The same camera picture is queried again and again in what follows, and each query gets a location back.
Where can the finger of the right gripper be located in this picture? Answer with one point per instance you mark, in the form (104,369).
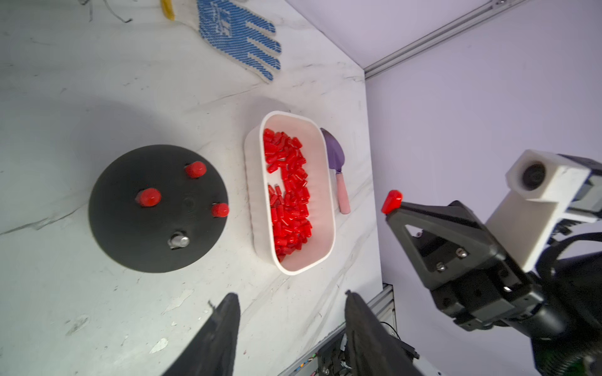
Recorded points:
(444,243)

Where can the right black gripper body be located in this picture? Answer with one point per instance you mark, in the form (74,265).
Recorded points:
(497,296)

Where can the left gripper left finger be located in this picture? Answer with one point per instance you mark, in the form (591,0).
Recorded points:
(212,351)

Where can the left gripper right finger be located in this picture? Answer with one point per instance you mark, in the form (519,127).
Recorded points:
(372,351)

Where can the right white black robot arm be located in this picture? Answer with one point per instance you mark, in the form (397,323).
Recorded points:
(576,283)

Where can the black round screw base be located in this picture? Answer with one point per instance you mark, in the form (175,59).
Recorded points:
(178,231)

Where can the white tray of sleeves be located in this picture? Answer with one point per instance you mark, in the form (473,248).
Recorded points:
(290,193)

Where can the purple pink brush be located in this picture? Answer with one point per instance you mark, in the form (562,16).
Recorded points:
(336,158)

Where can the blue dotted work glove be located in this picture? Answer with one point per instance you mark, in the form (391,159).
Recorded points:
(234,31)

